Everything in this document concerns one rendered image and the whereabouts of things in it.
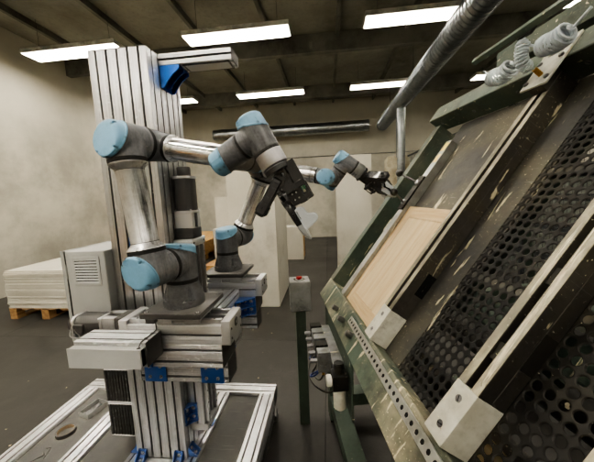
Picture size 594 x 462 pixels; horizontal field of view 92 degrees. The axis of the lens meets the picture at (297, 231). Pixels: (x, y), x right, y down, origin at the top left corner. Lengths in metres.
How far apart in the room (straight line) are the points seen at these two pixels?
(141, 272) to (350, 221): 4.32
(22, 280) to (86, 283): 3.48
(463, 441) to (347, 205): 4.47
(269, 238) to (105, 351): 2.69
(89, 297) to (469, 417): 1.40
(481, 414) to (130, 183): 1.06
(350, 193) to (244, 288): 3.70
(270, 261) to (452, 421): 3.13
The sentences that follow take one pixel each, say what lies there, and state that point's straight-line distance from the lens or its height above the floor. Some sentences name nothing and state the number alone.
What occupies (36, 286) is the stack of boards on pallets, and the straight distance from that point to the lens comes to 4.85.
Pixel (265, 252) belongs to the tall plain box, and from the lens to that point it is 3.66.
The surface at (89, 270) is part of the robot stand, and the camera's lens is 1.50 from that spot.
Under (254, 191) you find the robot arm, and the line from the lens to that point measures 1.60.
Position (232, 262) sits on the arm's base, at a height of 1.08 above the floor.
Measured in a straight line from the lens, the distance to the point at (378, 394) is 0.98.
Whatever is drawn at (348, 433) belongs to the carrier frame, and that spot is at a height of 0.18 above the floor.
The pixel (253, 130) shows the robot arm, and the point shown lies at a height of 1.59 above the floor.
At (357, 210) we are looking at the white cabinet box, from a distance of 5.03.
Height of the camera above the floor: 1.43
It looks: 7 degrees down
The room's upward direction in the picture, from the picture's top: 2 degrees counter-clockwise
